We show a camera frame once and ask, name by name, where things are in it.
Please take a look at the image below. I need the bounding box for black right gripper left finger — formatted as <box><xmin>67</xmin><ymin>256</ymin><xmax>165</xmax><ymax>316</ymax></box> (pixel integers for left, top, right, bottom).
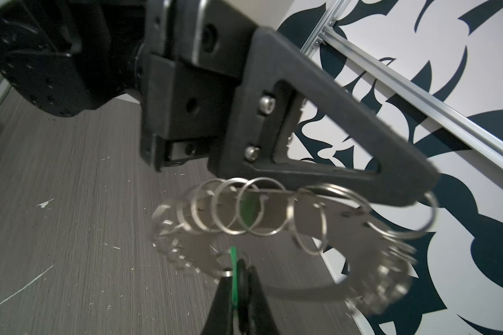
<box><xmin>201</xmin><ymin>276</ymin><xmax>235</xmax><ymax>335</ymax></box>

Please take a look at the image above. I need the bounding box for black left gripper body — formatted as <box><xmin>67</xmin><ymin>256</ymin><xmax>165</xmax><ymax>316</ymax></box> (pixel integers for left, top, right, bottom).
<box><xmin>138</xmin><ymin>1</ymin><xmax>258</xmax><ymax>170</ymax></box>

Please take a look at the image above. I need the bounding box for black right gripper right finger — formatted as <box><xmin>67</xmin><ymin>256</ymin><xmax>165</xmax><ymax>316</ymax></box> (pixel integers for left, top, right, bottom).
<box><xmin>236</xmin><ymin>259</ymin><xmax>280</xmax><ymax>335</ymax></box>

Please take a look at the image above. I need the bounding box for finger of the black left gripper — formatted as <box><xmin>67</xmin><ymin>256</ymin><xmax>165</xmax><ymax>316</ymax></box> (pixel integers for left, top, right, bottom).
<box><xmin>208</xmin><ymin>27</ymin><xmax>439</xmax><ymax>207</ymax></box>

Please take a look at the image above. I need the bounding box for green key tag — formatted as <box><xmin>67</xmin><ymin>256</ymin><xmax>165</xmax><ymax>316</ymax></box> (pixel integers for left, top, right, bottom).
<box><xmin>229</xmin><ymin>247</ymin><xmax>239</xmax><ymax>310</ymax></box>

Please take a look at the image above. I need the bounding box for steel ring plate with keyrings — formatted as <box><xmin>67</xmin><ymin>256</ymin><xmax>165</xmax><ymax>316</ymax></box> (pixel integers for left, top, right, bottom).
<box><xmin>152</xmin><ymin>177</ymin><xmax>437</xmax><ymax>314</ymax></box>

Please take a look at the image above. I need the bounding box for aluminium corner post right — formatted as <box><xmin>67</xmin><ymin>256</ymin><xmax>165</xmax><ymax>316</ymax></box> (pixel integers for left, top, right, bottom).
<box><xmin>301</xmin><ymin>1</ymin><xmax>503</xmax><ymax>171</ymax></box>

